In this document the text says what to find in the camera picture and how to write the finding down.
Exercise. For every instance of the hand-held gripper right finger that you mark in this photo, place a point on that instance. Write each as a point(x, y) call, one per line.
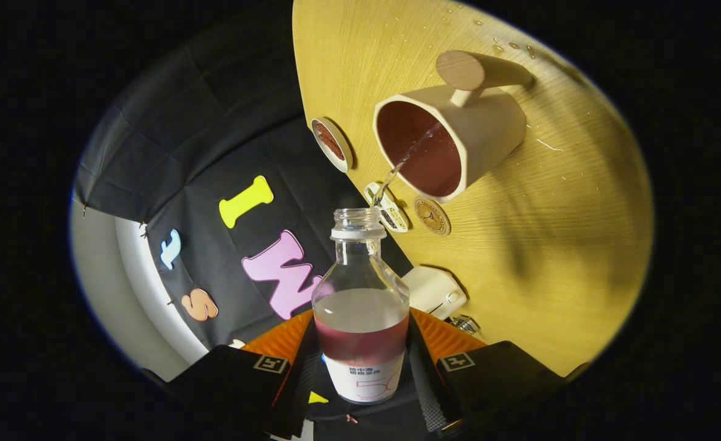
point(424, 386)

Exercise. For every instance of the white divided dish with beans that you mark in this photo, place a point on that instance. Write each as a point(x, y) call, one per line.
point(394, 219)

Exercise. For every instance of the red meat slice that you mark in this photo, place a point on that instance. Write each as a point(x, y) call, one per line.
point(329, 141)

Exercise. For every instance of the round cork coaster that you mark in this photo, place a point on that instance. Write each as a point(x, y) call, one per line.
point(432, 216)

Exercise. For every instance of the clear juice bottle red label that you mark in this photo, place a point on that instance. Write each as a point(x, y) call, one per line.
point(360, 343)

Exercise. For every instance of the white round plate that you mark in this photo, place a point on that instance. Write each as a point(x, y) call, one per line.
point(342, 160)

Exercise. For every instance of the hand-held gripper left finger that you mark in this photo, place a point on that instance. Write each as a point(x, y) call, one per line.
point(296, 392)

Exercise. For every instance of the wooden table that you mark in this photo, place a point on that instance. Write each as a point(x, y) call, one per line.
point(550, 233)

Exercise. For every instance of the white toaster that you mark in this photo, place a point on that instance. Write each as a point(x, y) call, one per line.
point(430, 288)

